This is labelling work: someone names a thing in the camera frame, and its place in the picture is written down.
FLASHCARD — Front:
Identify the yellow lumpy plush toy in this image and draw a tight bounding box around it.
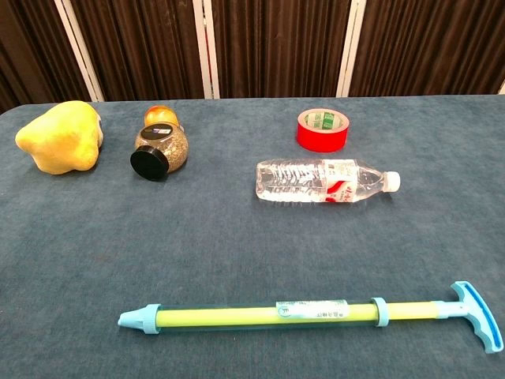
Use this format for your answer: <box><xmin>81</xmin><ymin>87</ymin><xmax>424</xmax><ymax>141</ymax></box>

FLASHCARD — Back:
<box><xmin>14</xmin><ymin>99</ymin><xmax>104</xmax><ymax>175</ymax></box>

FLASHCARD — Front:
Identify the yellow-green thin stick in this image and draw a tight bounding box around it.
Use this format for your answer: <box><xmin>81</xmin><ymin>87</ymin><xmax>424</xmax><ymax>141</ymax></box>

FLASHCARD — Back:
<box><xmin>155</xmin><ymin>280</ymin><xmax>500</xmax><ymax>354</ymax></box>

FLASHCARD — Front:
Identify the spice jar with black lid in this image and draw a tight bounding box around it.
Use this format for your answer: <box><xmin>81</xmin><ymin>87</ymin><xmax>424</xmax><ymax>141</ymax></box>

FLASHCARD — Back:
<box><xmin>129</xmin><ymin>126</ymin><xmax>189</xmax><ymax>182</ymax></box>

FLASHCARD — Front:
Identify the clear plastic water bottle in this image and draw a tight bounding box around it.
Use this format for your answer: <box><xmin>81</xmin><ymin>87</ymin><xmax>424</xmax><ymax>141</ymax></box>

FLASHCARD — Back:
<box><xmin>255</xmin><ymin>157</ymin><xmax>402</xmax><ymax>205</ymax></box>

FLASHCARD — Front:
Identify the dark brown curtain panel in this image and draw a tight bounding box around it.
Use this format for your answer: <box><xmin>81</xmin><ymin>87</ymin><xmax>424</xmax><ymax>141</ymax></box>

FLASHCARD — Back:
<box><xmin>357</xmin><ymin>0</ymin><xmax>505</xmax><ymax>98</ymax></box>
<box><xmin>0</xmin><ymin>0</ymin><xmax>94</xmax><ymax>114</ymax></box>
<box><xmin>212</xmin><ymin>0</ymin><xmax>352</xmax><ymax>99</ymax></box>
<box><xmin>65</xmin><ymin>0</ymin><xmax>208</xmax><ymax>102</ymax></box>

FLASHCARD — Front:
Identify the blue felt table cover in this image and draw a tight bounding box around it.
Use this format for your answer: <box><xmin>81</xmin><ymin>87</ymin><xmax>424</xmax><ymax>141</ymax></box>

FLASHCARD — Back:
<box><xmin>0</xmin><ymin>93</ymin><xmax>505</xmax><ymax>379</ymax></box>

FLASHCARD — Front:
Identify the orange jelly cup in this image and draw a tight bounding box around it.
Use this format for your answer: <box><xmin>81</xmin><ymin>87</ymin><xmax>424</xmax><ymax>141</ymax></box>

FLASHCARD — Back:
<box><xmin>144</xmin><ymin>104</ymin><xmax>185</xmax><ymax>133</ymax></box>

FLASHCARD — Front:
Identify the red tape roll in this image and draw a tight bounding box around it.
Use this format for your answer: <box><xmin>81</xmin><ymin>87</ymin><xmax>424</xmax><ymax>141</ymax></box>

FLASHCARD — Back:
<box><xmin>296</xmin><ymin>107</ymin><xmax>351</xmax><ymax>153</ymax></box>

